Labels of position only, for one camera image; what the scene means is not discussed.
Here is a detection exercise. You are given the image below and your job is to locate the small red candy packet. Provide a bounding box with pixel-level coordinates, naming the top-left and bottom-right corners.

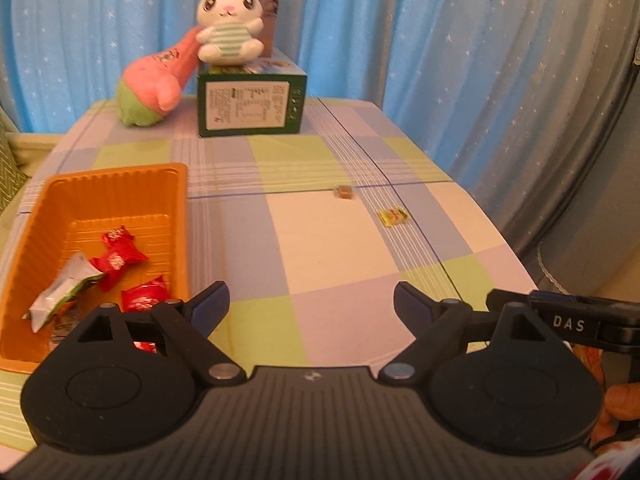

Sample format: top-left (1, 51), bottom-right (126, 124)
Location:
top-left (134, 341), bottom-right (157, 353)

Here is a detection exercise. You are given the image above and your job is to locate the red crinkled snack packet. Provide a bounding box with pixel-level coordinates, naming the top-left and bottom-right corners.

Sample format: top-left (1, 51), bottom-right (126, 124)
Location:
top-left (89, 226), bottom-right (149, 292)

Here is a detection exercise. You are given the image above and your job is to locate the yellow green candy packet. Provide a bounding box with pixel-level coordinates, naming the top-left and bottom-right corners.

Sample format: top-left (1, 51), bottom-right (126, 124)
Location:
top-left (378, 207), bottom-right (410, 228)

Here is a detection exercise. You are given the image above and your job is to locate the green white snack bag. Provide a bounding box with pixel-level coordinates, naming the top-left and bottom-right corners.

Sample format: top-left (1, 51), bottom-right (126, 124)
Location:
top-left (24, 252), bottom-right (103, 333)

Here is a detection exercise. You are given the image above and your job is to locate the clear grey snack pack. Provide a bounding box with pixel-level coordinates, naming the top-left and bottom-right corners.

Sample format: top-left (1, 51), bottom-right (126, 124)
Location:
top-left (49, 310), bottom-right (79, 351)

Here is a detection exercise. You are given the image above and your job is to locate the small brown candy cube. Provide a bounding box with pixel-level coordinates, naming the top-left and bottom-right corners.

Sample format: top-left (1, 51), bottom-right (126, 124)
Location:
top-left (334, 185), bottom-right (355, 200)

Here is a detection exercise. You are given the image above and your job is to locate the right hand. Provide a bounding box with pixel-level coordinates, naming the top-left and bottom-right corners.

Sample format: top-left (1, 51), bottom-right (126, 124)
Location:
top-left (573, 344), bottom-right (640, 445)

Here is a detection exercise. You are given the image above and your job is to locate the grey lace-trim fabric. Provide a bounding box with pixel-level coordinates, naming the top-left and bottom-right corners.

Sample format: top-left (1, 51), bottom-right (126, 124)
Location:
top-left (526, 110), bottom-right (639, 301)

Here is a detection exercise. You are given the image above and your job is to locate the orange plastic tray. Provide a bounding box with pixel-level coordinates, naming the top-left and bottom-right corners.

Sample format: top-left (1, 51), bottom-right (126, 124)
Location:
top-left (1, 162), bottom-right (190, 374)

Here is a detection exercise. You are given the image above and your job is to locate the green zigzag cushion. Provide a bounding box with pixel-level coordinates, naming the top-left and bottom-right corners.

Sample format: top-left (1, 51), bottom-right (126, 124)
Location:
top-left (0, 124), bottom-right (28, 212)

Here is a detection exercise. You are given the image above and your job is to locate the light green sofa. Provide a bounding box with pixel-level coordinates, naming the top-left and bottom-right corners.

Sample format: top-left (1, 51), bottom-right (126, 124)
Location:
top-left (0, 131), bottom-right (66, 271)

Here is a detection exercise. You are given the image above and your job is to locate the green carton box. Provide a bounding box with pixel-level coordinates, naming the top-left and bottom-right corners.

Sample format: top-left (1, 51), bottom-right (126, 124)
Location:
top-left (198, 50), bottom-right (307, 138)

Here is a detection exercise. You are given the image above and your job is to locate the pink starfish plush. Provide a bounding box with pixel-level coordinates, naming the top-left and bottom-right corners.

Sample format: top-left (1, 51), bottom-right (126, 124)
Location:
top-left (115, 27), bottom-right (201, 127)

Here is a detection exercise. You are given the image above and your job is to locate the blue star curtain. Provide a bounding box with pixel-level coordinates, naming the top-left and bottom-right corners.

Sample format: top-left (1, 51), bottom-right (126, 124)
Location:
top-left (1, 0), bottom-right (639, 252)

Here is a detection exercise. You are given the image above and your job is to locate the white bunny plush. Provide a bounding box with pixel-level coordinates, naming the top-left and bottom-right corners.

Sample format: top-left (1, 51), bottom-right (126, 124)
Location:
top-left (196, 0), bottom-right (265, 66)

